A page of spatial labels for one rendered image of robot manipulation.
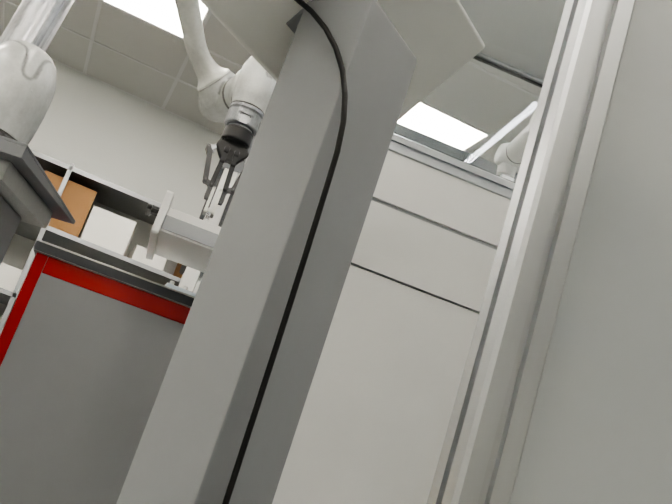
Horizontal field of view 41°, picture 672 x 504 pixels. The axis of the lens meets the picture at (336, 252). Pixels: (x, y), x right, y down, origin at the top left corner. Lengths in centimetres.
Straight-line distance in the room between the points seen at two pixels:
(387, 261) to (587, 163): 113
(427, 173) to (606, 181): 117
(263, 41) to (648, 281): 84
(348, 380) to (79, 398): 83
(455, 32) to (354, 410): 71
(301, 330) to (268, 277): 10
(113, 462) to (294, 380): 114
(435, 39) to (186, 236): 85
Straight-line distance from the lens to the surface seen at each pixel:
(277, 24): 139
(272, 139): 127
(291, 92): 130
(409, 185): 183
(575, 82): 68
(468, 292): 181
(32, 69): 199
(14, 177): 183
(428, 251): 180
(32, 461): 232
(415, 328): 176
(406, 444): 174
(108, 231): 605
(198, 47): 242
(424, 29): 154
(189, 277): 307
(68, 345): 233
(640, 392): 68
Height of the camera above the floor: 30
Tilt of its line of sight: 17 degrees up
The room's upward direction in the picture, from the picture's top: 19 degrees clockwise
